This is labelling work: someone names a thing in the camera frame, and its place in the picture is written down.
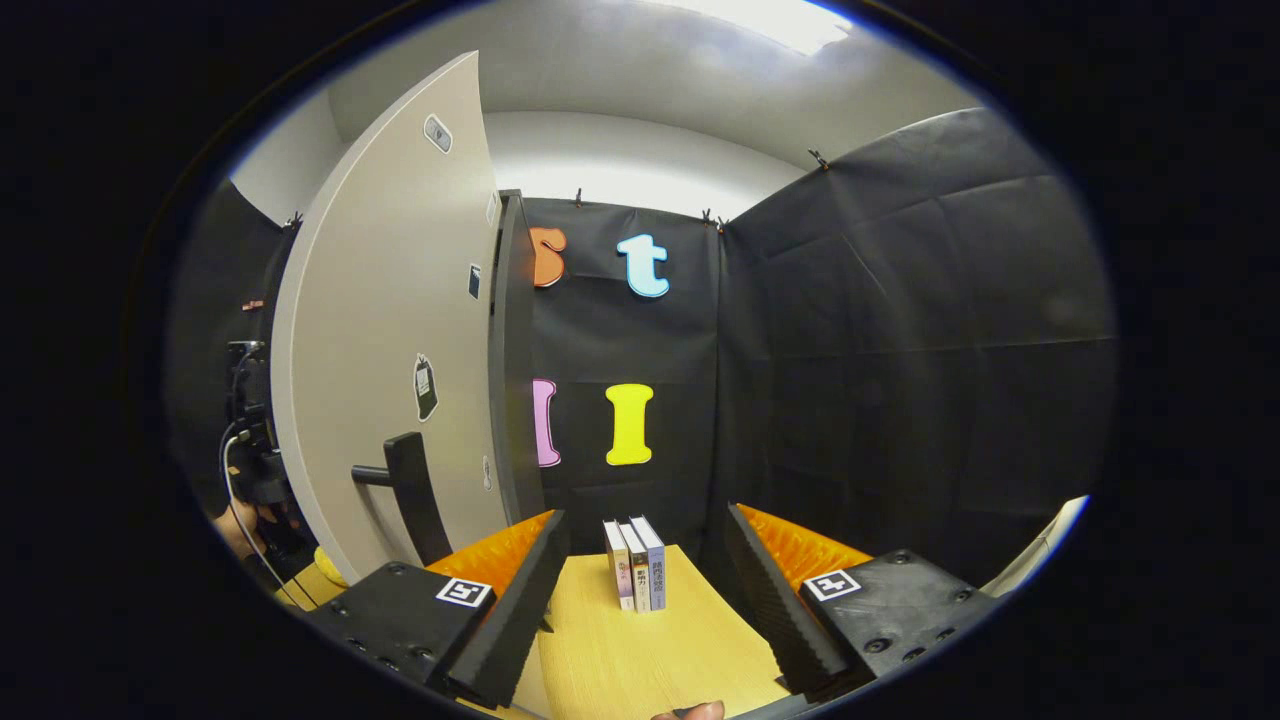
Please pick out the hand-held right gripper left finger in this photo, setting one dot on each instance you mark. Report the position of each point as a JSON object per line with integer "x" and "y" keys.
{"x": 500, "y": 620}

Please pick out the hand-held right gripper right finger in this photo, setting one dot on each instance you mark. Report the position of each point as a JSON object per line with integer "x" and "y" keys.
{"x": 780, "y": 620}

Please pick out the beige cabinet door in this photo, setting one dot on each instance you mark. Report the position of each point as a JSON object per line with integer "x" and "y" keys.
{"x": 390, "y": 300}

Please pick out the blue grey spine book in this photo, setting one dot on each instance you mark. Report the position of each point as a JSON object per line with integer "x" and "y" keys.
{"x": 655, "y": 570}

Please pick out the yellow rounded object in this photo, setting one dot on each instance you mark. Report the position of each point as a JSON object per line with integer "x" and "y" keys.
{"x": 330, "y": 568}

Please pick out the white panel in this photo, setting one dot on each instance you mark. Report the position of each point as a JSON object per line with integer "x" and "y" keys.
{"x": 1040, "y": 545}

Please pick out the black backdrop cloth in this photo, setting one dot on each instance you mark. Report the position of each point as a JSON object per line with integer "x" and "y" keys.
{"x": 900, "y": 350}

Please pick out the long ceiling light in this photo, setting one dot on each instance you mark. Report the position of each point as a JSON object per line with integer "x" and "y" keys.
{"x": 780, "y": 25}

